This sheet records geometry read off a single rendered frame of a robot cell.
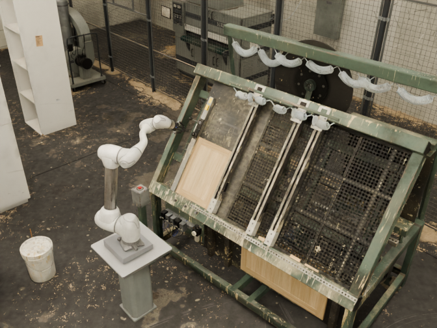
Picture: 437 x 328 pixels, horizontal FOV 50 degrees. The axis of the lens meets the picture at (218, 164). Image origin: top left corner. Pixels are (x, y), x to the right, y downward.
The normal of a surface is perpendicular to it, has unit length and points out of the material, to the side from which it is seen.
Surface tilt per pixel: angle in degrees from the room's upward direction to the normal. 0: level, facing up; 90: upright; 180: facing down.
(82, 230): 0
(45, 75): 90
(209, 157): 55
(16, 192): 90
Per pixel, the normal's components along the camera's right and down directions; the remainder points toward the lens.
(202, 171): -0.53, -0.17
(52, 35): 0.68, 0.40
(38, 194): 0.01, -0.84
